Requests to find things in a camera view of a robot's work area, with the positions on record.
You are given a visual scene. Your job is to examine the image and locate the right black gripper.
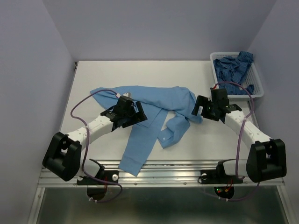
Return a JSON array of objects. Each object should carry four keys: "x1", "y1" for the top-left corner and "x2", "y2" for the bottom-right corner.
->
[{"x1": 191, "y1": 95, "x2": 218, "y2": 121}]

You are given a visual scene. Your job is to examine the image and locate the light blue long sleeve shirt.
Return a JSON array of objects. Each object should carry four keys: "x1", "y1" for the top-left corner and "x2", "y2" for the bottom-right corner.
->
[{"x1": 90, "y1": 86, "x2": 202, "y2": 176}]

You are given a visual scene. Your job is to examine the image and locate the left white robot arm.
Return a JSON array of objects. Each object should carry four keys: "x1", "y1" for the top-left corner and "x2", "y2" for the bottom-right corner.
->
[{"x1": 42, "y1": 96, "x2": 147, "y2": 185}]

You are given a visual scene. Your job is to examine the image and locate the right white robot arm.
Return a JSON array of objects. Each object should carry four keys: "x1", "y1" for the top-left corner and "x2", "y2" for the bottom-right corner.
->
[{"x1": 192, "y1": 89, "x2": 287, "y2": 184}]

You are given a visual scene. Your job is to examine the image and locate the dark blue patterned shirt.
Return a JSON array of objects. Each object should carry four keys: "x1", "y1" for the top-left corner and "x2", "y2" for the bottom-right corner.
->
[{"x1": 213, "y1": 51, "x2": 253, "y2": 95}]

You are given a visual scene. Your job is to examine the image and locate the white plastic basket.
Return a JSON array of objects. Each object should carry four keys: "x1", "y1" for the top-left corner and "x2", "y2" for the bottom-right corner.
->
[{"x1": 210, "y1": 52, "x2": 264, "y2": 101}]

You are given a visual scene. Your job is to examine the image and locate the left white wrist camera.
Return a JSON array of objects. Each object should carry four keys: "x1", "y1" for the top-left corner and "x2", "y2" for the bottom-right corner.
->
[{"x1": 116, "y1": 92, "x2": 131, "y2": 98}]

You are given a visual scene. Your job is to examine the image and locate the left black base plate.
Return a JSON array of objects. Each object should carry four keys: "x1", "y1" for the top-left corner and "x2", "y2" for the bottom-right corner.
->
[{"x1": 77, "y1": 170, "x2": 119, "y2": 186}]

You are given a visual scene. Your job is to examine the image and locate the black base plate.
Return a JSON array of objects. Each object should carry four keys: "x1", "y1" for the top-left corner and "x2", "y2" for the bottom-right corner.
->
[
  {"x1": 77, "y1": 170, "x2": 119, "y2": 186},
  {"x1": 198, "y1": 169, "x2": 243, "y2": 184}
]

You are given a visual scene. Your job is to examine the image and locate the aluminium mounting rail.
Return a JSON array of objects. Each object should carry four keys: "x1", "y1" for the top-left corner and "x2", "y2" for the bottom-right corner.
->
[{"x1": 38, "y1": 160, "x2": 285, "y2": 188}]

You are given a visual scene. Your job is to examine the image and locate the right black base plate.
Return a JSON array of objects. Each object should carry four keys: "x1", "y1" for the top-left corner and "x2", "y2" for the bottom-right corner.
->
[{"x1": 198, "y1": 169, "x2": 243, "y2": 184}]

